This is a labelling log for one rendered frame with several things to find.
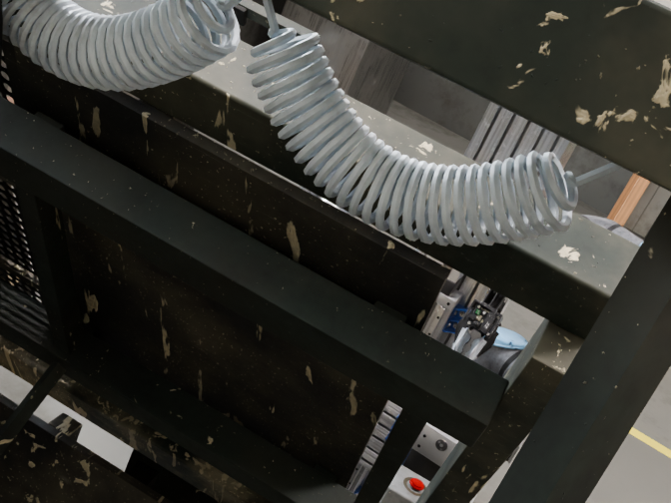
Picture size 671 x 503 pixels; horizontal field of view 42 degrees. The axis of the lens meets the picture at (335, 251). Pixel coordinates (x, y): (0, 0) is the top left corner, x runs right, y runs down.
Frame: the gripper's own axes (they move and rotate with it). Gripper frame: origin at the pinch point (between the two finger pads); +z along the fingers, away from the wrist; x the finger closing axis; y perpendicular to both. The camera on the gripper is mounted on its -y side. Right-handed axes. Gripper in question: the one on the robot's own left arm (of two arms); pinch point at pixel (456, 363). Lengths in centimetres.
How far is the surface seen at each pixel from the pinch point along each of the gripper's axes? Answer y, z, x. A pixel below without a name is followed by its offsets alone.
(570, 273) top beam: 91, -12, 14
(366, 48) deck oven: -494, -213, -256
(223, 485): -7, 53, -32
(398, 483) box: -29.7, 32.3, 0.6
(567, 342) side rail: 82, -6, 18
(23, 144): 85, 10, -63
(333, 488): 20.2, 35.1, -6.0
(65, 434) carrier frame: 6, 62, -67
